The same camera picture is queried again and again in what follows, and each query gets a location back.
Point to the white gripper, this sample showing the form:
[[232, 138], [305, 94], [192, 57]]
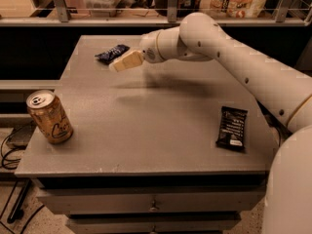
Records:
[[148, 49]]

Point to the blue rxbar blueberry wrapper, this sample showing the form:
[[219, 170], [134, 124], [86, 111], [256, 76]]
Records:
[[108, 56]]

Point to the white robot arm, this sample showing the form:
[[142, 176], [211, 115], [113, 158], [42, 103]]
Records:
[[285, 92]]

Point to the clear plastic container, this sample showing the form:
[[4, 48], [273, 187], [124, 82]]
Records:
[[102, 8]]

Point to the grey drawer cabinet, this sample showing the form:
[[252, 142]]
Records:
[[147, 136]]

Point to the gold LaCroix soda can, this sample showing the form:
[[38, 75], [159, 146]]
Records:
[[45, 108]]

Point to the black snack bar wrapper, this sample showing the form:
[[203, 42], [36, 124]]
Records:
[[231, 134]]

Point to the dark power adapter box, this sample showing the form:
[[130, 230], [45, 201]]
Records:
[[20, 137]]

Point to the metal drawer knob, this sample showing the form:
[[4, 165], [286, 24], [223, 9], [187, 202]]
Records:
[[153, 208]]

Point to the grey metal shelf rail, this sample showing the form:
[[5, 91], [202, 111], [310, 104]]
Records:
[[142, 12]]

